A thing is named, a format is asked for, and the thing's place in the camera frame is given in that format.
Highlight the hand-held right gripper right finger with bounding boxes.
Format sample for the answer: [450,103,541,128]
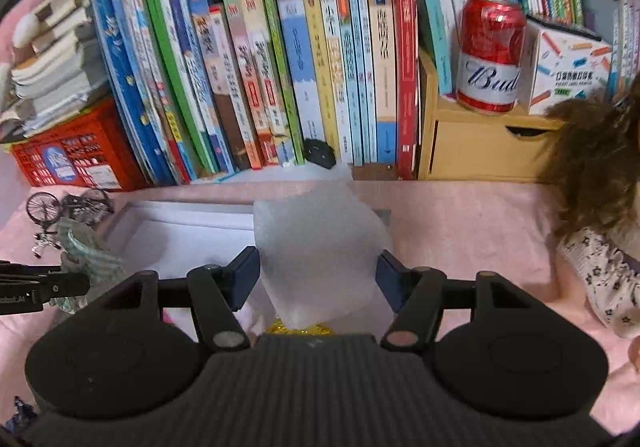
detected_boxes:
[375,249,563,354]

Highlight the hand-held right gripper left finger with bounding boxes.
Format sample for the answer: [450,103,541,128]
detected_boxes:
[75,247,261,354]

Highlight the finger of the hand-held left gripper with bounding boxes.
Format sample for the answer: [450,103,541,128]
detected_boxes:
[0,262,92,312]

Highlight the green checked cloth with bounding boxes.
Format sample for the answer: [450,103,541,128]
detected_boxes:
[54,219,128,315]

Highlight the gold sequin pouch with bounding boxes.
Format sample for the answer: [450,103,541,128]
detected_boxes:
[265,319,333,337]

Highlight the white foam block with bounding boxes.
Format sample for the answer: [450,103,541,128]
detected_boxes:
[252,179,396,330]

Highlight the white shallow box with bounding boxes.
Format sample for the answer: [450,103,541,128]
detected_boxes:
[102,201,393,343]

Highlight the blue floral pouch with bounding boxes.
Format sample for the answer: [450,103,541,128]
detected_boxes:
[5,396,38,433]

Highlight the miniature black bicycle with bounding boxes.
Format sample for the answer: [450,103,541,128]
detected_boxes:
[26,189,116,258]

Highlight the pink tablecloth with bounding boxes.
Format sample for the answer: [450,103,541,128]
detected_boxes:
[0,179,640,433]

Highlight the red plastic crate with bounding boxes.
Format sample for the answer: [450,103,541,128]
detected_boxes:
[11,97,151,192]

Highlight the small black gadget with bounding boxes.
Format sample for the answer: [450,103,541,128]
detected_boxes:
[303,138,336,170]

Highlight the wooden drawer box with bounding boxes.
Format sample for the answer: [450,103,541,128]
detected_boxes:
[416,47,566,182]

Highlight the row of upright books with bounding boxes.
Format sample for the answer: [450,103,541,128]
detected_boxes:
[89,0,420,186]

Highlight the stack of worn books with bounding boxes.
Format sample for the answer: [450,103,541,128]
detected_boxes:
[0,0,108,138]

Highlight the red beer can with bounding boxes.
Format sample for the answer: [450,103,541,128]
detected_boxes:
[455,0,527,115]

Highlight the brown-haired doll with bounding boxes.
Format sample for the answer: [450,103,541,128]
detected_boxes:
[542,77,640,373]

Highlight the pink plush toy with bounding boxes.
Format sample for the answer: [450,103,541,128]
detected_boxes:
[0,0,56,72]

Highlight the small white printed carton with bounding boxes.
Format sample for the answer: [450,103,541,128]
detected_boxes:
[525,16,613,116]

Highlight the row of small paperback books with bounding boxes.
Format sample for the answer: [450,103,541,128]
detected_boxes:
[607,0,640,100]

